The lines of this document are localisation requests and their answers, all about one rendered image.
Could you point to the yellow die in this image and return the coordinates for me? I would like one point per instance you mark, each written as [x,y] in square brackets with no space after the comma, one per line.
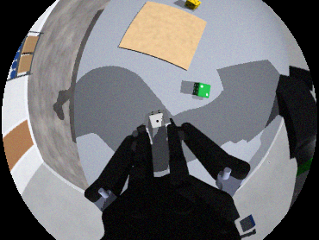
[192,4]

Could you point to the tan square mat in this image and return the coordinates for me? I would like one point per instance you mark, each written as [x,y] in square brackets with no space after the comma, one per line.
[164,32]

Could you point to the white die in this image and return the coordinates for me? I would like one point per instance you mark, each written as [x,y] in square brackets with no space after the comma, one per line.
[157,119]

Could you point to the green die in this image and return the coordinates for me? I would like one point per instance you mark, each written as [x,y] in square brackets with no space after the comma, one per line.
[201,90]

